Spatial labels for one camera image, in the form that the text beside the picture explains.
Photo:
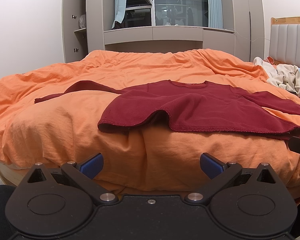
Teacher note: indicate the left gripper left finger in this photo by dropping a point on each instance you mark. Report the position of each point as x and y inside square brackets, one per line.
[81, 175]

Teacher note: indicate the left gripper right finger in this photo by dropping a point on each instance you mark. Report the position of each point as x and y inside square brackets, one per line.
[221, 175]

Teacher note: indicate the dark red knit sweater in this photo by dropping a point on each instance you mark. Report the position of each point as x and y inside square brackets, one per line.
[202, 107]

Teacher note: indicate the orange duvet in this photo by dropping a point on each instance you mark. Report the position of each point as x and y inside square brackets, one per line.
[39, 122]

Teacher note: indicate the beige crumpled garment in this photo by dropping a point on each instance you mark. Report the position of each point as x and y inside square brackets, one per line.
[285, 76]

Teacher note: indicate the white crumpled garment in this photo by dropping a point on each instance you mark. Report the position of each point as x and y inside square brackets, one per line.
[267, 67]

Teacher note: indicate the grey padded headboard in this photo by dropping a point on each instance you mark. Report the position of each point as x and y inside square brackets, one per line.
[285, 40]

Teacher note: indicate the grey wardrobe unit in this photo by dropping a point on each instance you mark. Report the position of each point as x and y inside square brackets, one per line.
[86, 26]

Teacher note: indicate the light blue right curtain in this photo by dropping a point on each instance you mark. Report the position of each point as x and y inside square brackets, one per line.
[215, 14]

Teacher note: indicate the light blue curtain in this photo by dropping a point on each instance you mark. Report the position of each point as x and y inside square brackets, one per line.
[215, 14]
[119, 11]

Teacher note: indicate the dark window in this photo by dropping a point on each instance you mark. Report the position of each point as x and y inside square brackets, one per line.
[142, 13]

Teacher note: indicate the light blue left curtain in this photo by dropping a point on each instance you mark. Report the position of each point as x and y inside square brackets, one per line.
[119, 11]

